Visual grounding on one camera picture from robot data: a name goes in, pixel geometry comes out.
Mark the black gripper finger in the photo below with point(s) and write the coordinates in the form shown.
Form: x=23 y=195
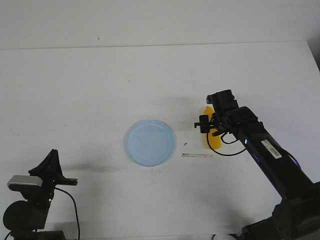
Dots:
x=49 y=168
x=205 y=124

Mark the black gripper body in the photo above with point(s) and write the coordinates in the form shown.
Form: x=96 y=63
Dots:
x=49 y=185
x=223 y=102

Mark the yellow corn cob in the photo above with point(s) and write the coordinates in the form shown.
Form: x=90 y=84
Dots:
x=214 y=141

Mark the light blue round plate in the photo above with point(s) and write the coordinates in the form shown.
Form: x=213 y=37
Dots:
x=149 y=143

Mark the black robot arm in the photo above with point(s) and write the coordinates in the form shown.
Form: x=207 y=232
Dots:
x=25 y=219
x=298 y=213

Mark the grey tape strip on table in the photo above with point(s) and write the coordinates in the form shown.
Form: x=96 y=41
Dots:
x=196 y=155

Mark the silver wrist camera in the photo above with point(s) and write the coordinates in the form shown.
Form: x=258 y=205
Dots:
x=23 y=183

